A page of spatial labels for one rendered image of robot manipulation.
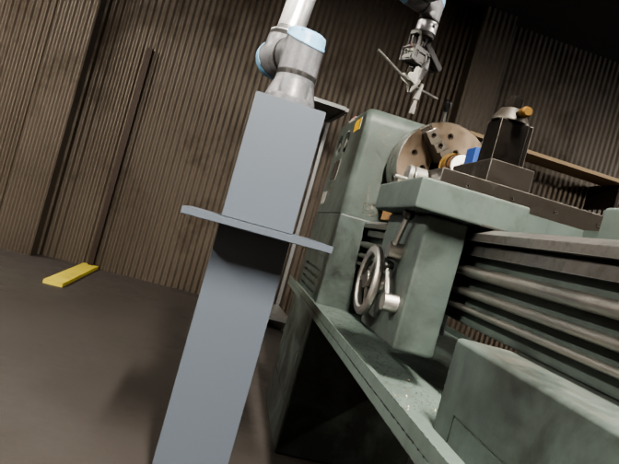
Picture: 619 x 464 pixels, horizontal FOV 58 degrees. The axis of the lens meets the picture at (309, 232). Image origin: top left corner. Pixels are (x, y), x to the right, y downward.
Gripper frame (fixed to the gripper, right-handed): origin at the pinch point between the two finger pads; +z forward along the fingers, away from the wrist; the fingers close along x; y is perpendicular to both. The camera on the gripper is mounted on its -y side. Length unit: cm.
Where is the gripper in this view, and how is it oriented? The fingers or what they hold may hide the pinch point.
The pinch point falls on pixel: (411, 89)
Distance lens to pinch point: 212.2
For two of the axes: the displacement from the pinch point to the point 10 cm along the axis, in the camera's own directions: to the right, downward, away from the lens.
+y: -7.8, -2.4, -5.8
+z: -3.0, 9.5, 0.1
